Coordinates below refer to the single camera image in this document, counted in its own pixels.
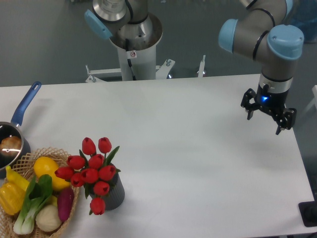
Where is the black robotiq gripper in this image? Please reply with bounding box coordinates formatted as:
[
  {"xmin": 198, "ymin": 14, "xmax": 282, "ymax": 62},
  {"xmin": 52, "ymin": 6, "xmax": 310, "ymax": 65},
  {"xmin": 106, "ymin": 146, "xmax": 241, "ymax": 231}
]
[{"xmin": 241, "ymin": 86, "xmax": 297, "ymax": 135}]

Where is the dark grey ribbed vase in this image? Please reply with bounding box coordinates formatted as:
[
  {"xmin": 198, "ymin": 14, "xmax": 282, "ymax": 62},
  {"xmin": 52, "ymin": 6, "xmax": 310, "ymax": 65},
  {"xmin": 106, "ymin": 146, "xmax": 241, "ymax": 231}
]
[{"xmin": 88, "ymin": 164, "xmax": 125, "ymax": 215}]

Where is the red tulip bouquet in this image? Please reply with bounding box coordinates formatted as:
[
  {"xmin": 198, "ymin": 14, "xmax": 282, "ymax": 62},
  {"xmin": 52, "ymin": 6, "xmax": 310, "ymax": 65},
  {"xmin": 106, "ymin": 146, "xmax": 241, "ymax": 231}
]
[{"xmin": 54, "ymin": 136, "xmax": 121, "ymax": 216}]

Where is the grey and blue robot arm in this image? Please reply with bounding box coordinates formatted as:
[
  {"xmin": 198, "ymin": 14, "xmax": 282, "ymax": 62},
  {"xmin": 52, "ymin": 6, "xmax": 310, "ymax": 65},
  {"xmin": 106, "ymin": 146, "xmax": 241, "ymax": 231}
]
[{"xmin": 84, "ymin": 0, "xmax": 304, "ymax": 132}]

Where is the black device at table edge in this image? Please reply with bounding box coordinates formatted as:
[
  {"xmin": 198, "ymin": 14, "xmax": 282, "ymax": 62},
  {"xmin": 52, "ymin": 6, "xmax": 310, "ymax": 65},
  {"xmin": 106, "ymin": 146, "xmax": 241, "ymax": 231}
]
[{"xmin": 298, "ymin": 201, "xmax": 317, "ymax": 227}]

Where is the blue object in background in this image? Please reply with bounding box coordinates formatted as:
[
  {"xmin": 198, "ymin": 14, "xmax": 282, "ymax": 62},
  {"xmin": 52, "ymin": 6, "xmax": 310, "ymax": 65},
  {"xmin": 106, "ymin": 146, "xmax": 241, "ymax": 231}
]
[{"xmin": 288, "ymin": 0, "xmax": 317, "ymax": 44}]

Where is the purple eggplant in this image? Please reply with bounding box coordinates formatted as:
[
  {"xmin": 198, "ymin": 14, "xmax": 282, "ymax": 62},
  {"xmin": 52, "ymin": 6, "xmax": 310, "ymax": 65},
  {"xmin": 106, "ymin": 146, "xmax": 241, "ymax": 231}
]
[{"xmin": 57, "ymin": 187, "xmax": 74, "ymax": 222}]

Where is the yellow mango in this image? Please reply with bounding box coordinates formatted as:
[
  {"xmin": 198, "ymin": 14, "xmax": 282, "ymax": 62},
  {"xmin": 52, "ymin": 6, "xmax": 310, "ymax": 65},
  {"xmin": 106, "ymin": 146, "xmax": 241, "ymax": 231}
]
[{"xmin": 33, "ymin": 157, "xmax": 70, "ymax": 191}]

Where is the green bok choy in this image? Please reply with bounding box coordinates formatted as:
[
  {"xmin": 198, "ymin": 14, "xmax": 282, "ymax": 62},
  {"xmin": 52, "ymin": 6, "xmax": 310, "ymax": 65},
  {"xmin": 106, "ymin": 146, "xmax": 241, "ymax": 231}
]
[{"xmin": 13, "ymin": 175, "xmax": 53, "ymax": 235}]

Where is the white garlic bulb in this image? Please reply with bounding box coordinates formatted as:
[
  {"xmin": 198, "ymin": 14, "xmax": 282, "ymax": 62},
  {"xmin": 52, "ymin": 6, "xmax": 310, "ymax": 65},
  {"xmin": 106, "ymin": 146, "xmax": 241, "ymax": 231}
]
[{"xmin": 36, "ymin": 205, "xmax": 62, "ymax": 232}]

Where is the brown bread in pan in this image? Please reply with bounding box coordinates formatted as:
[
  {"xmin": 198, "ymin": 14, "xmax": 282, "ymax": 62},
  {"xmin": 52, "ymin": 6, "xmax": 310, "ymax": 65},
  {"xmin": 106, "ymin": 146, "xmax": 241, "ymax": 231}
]
[{"xmin": 0, "ymin": 136, "xmax": 22, "ymax": 153}]

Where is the yellow bell pepper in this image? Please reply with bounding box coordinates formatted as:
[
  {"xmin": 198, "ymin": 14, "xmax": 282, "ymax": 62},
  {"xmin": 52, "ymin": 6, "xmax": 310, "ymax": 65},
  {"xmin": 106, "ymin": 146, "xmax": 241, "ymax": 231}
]
[{"xmin": 0, "ymin": 182, "xmax": 25, "ymax": 216}]

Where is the white frame at right edge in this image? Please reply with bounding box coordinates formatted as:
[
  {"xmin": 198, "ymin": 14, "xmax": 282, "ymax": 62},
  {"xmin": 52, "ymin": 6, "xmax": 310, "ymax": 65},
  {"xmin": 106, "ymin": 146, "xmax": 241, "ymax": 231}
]
[{"xmin": 304, "ymin": 85, "xmax": 317, "ymax": 113}]

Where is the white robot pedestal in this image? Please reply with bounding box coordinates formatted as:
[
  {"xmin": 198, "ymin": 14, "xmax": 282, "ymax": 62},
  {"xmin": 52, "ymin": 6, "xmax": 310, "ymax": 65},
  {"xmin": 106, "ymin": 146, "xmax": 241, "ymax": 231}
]
[{"xmin": 85, "ymin": 12, "xmax": 207, "ymax": 84}]

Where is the blue handled saucepan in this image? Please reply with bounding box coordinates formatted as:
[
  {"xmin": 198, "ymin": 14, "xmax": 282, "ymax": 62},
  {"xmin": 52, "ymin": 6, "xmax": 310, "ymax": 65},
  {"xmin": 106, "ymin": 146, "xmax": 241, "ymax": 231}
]
[{"xmin": 0, "ymin": 81, "xmax": 42, "ymax": 179}]

